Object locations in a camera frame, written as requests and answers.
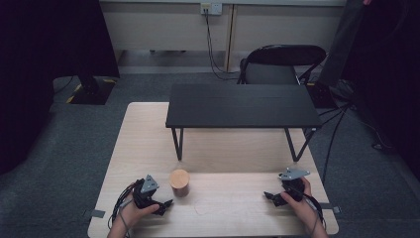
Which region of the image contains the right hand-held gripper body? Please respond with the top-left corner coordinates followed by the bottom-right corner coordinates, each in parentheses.
top-left (277, 167), bottom-right (312, 203)

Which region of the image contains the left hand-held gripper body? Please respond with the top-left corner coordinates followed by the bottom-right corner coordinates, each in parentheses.
top-left (132, 174), bottom-right (161, 210)

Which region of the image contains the person's right hand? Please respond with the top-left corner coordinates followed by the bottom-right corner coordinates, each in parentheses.
top-left (279, 177), bottom-right (314, 222)

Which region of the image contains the person's left hand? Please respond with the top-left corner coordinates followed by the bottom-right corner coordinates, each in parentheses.
top-left (119, 192), bottom-right (160, 230)

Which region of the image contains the wooden cylinder block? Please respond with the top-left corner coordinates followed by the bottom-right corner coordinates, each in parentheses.
top-left (168, 169), bottom-right (191, 198)

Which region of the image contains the grey tape strip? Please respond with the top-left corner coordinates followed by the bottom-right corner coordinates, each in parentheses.
top-left (318, 202), bottom-right (342, 214)
top-left (82, 208), bottom-right (107, 219)

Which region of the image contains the small black table riser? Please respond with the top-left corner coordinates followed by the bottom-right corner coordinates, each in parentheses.
top-left (164, 82), bottom-right (323, 163)

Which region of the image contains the black stand base yellow tape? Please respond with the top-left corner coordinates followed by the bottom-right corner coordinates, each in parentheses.
top-left (65, 74), bottom-right (117, 106)

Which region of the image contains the black folding chair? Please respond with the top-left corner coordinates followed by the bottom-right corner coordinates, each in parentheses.
top-left (236, 44), bottom-right (329, 85)

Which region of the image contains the dark stand with curtain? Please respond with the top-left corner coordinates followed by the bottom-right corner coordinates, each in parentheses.
top-left (317, 0), bottom-right (420, 182)

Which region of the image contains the black curtain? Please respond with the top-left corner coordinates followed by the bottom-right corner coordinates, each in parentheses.
top-left (0, 0), bottom-right (121, 177)

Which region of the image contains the left hand-held gripper cable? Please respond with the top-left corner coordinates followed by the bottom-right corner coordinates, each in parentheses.
top-left (107, 180), bottom-right (145, 238)

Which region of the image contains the hand-held gripper cable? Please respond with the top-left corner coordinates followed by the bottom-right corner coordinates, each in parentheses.
top-left (107, 180), bottom-right (145, 238)
top-left (302, 193), bottom-right (328, 232)

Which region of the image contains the right hand-held gripper cable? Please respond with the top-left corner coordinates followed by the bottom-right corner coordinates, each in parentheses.
top-left (302, 193), bottom-right (328, 232)

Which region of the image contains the black floor cable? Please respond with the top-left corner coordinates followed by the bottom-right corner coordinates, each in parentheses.
top-left (310, 101), bottom-right (356, 186)

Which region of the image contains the black wall socket cable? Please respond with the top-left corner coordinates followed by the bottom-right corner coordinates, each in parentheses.
top-left (204, 9), bottom-right (242, 81)

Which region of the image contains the white wall socket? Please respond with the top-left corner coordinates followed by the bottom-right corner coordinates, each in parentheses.
top-left (200, 2), bottom-right (224, 16)

